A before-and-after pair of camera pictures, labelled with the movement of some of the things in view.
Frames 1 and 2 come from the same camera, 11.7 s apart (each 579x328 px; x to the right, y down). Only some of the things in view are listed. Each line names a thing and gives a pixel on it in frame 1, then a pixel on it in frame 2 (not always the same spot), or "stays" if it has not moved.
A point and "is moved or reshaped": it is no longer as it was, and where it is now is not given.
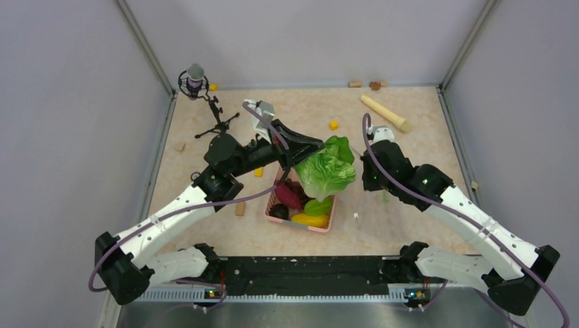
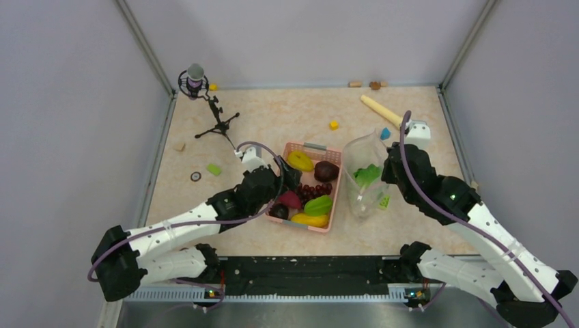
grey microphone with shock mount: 193,83 stays
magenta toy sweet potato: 287,197 stays
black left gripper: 300,145 → 288,180
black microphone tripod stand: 222,126 stays
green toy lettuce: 330,170 is moved or reshaped
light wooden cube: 179,147 stays
